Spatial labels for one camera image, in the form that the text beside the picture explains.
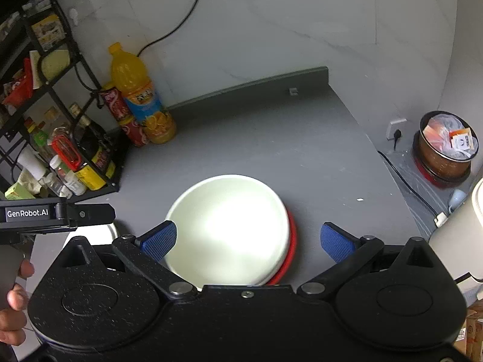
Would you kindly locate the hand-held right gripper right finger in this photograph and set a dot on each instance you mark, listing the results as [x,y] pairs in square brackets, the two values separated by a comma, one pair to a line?
[337,243]

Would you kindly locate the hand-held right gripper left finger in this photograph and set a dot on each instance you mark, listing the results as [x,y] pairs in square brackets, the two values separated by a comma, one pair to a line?
[158,239]

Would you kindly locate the red plate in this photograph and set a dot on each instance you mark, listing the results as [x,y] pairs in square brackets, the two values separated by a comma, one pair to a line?
[290,245]

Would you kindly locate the large white plate blue rim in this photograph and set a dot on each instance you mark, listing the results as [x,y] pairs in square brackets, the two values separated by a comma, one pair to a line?
[102,233]

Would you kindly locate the cream white bowl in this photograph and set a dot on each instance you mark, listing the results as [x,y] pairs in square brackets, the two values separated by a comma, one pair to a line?
[226,230]

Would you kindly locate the person's left hand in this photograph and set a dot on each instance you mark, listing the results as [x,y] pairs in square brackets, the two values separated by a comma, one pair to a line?
[13,320]

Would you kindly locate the green carton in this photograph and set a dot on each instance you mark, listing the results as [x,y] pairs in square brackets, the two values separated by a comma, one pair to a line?
[19,191]

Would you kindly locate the white plastic bottle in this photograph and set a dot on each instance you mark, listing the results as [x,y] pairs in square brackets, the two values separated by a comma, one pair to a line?
[32,164]

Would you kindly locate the yellow labelled jar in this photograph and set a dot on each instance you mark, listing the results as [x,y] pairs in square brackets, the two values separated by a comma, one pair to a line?
[90,177]

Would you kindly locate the red lidded container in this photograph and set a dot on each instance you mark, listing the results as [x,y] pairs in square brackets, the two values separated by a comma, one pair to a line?
[67,152]

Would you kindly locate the dark sauce bottle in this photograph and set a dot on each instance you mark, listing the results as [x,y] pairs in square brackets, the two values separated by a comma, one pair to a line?
[92,139]

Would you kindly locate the red drink can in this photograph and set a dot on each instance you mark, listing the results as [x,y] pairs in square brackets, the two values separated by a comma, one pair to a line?
[115,103]
[134,130]

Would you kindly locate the red cooker base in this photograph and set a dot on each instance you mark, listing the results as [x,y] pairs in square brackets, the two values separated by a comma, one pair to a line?
[428,175]

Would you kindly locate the white kitchen appliance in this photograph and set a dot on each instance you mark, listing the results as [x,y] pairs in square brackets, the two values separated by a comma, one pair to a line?
[460,241]

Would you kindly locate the white cup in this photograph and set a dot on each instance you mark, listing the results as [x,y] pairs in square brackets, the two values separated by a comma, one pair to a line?
[457,199]

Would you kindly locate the brown trash bin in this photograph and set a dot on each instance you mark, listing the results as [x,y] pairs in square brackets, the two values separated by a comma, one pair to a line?
[441,164]

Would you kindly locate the red snack packet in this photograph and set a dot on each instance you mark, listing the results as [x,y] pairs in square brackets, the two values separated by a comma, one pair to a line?
[20,85]

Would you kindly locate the orange juice bottle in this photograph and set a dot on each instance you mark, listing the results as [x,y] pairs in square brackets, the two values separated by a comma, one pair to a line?
[141,94]

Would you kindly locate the pale green food pack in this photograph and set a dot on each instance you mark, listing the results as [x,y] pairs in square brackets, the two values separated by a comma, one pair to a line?
[56,62]

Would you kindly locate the black metal rack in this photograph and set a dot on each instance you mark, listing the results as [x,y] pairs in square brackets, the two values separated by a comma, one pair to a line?
[85,64]

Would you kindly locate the cardboard box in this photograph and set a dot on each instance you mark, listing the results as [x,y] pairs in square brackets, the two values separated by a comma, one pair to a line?
[471,332]

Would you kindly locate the white wrapper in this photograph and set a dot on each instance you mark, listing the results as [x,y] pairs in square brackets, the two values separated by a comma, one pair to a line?
[462,141]

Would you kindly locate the yellow printed box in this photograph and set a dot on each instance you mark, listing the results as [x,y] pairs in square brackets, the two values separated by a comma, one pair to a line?
[48,32]

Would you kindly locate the white wall socket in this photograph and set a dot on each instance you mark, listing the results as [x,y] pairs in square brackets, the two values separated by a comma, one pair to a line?
[394,124]

